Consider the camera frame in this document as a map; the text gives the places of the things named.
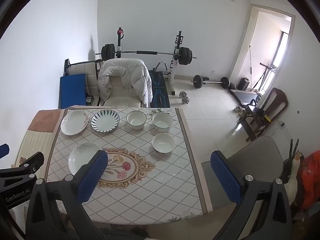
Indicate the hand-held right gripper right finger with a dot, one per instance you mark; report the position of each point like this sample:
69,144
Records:
225,177

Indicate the white shoes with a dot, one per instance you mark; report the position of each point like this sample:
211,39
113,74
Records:
240,110

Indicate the white barbell rack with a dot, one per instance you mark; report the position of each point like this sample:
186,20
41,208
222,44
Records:
175,62

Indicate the white goose toy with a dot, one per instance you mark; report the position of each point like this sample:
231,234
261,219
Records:
292,187

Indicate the black antenna device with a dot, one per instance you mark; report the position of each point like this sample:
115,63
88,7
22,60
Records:
293,147

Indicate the long barbell with black plates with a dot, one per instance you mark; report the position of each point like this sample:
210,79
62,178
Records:
145,52

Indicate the plain white bowl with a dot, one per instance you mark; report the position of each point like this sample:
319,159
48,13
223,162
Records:
163,143

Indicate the blue patterned plate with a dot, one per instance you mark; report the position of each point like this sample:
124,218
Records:
72,125

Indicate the blue folding mat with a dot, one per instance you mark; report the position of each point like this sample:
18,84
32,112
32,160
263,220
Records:
72,90

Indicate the white plate with grey flower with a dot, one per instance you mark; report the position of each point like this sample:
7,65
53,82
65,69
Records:
80,157

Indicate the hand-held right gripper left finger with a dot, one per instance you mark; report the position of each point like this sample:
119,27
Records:
93,177

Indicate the short barbell with black plates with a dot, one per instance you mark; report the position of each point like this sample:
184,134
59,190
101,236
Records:
198,81

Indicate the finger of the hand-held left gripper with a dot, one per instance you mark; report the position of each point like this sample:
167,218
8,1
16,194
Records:
3,150
32,162

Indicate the grey fabric chair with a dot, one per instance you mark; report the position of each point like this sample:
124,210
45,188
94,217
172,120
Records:
255,150

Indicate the chrome dumbbell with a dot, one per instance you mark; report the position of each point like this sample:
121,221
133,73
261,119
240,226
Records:
185,97

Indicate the white bowl with black rim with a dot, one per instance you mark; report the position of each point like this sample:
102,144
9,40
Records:
136,120

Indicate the metal exercise stand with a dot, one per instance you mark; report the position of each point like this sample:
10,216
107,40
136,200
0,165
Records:
267,75

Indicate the pink and beige cloth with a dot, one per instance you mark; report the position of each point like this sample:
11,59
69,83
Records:
32,140

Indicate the cream padded chair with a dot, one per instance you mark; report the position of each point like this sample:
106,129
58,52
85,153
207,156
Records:
120,97
82,70

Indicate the white bowl with coloured dots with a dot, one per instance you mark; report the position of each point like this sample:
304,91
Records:
162,122

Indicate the red plastic bag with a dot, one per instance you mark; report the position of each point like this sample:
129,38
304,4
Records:
310,175

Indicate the black and blue weight bench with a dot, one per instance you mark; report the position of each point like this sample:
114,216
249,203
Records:
158,87

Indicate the dark wooden chair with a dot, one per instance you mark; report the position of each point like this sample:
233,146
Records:
275,100

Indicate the floral diamond pattern tablecloth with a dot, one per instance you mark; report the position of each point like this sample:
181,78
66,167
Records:
160,180

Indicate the white plate with blue stripes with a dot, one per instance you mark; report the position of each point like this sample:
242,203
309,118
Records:
105,122

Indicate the white puffer jacket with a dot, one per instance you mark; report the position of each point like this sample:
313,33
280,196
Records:
130,67

